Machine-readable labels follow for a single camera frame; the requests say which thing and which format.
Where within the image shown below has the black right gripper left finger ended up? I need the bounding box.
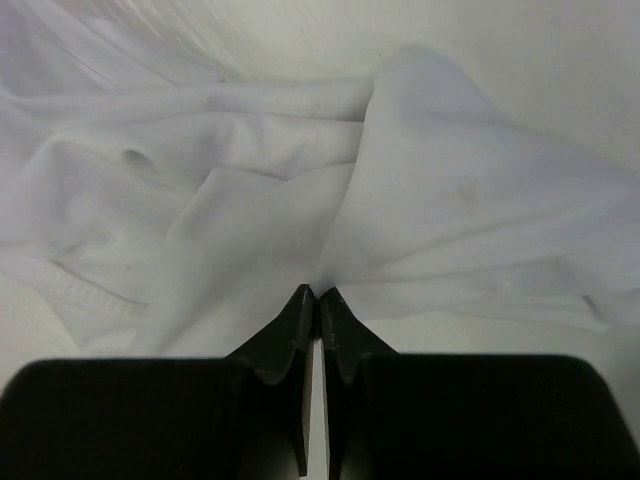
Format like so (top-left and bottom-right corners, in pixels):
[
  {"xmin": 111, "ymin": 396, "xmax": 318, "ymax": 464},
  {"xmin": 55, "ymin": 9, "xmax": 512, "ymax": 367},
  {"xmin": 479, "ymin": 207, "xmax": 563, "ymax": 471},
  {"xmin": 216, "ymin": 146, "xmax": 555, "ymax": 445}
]
[{"xmin": 1, "ymin": 285, "xmax": 315, "ymax": 479}]

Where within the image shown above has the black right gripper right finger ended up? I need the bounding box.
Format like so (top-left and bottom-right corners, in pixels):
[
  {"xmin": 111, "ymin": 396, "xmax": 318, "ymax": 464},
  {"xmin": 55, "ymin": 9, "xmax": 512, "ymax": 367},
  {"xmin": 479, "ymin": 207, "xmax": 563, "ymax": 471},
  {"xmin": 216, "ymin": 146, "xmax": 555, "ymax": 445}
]
[{"xmin": 319, "ymin": 289, "xmax": 639, "ymax": 479}]

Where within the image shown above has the white t shirt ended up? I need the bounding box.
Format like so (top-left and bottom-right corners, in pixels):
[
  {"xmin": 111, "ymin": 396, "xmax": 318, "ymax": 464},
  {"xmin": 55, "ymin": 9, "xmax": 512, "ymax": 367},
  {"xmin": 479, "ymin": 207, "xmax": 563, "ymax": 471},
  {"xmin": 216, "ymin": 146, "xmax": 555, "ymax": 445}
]
[{"xmin": 1, "ymin": 1, "xmax": 639, "ymax": 356}]

